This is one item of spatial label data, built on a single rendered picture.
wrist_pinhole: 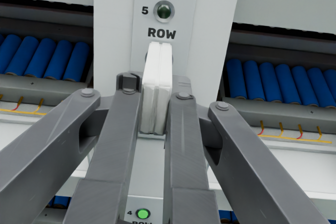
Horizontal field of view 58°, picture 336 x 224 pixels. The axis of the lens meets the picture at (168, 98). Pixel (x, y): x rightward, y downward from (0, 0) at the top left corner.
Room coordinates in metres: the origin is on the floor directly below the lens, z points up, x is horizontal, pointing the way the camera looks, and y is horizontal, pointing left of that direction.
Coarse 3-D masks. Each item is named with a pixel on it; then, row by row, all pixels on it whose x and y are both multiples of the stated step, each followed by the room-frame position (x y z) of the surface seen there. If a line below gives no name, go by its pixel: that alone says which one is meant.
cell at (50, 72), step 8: (64, 40) 0.35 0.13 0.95; (56, 48) 0.33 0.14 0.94; (64, 48) 0.33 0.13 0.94; (72, 48) 0.35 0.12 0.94; (56, 56) 0.32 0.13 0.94; (64, 56) 0.32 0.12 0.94; (48, 64) 0.31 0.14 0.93; (56, 64) 0.31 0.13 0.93; (64, 64) 0.32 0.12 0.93; (48, 72) 0.29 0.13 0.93; (56, 72) 0.30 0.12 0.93
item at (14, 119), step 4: (0, 116) 0.25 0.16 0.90; (4, 116) 0.25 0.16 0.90; (8, 116) 0.25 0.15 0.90; (12, 116) 0.25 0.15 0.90; (16, 116) 0.25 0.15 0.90; (20, 116) 0.25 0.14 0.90; (24, 116) 0.25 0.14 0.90; (28, 116) 0.25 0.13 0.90; (0, 120) 0.24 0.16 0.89; (4, 120) 0.24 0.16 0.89; (8, 120) 0.24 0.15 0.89; (12, 120) 0.24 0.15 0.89; (16, 120) 0.24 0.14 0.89; (20, 120) 0.24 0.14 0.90; (24, 120) 0.25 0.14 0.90; (28, 120) 0.25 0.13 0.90; (32, 120) 0.25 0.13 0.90; (36, 120) 0.25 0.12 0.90; (32, 124) 0.25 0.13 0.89
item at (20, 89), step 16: (0, 80) 0.27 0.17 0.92; (16, 80) 0.27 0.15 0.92; (32, 80) 0.27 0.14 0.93; (48, 80) 0.28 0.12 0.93; (64, 80) 0.28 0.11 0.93; (0, 96) 0.26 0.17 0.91; (16, 96) 0.27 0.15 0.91; (32, 96) 0.27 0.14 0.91; (48, 96) 0.27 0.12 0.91; (64, 96) 0.27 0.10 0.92; (16, 112) 0.25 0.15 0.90; (32, 112) 0.25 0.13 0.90
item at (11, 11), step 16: (16, 16) 0.37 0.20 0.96; (32, 16) 0.37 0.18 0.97; (48, 16) 0.37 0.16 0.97; (64, 16) 0.37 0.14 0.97; (80, 16) 0.37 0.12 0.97; (0, 112) 0.26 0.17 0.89; (0, 128) 0.24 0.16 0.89; (16, 128) 0.24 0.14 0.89; (0, 144) 0.22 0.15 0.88; (80, 176) 0.20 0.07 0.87; (64, 192) 0.21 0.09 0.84
